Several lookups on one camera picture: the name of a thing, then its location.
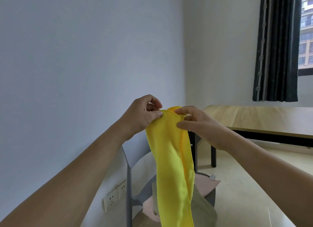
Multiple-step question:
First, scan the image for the person's left hand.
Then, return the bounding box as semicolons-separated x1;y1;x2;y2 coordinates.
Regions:
120;95;164;137

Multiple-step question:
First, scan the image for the person's right hand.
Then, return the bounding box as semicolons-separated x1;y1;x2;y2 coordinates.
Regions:
174;106;235;151

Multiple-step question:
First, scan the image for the yellow cloth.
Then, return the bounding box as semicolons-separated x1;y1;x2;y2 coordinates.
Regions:
145;106;196;227

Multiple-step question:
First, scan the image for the pink cloth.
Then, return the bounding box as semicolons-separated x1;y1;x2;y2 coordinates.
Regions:
142;173;221;223

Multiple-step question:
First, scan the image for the olive floral cloth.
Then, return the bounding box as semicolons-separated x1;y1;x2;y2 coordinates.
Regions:
151;180;218;227

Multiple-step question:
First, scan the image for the person's left forearm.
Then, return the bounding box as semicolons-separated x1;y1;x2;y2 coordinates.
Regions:
0;123;132;227

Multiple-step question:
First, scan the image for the person's right forearm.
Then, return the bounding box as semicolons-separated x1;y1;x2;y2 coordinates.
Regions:
220;130;313;227

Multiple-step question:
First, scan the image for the wooden table with black legs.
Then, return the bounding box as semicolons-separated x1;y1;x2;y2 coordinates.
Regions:
188;105;313;172

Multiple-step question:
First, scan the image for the grey plastic chair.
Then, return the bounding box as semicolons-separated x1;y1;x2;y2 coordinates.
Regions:
121;146;217;227

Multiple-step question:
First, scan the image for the dark grey curtain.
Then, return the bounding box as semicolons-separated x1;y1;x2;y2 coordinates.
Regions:
252;0;303;102

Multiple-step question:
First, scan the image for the white wall socket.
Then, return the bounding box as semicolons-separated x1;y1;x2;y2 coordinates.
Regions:
103;189;119;213
117;180;127;199

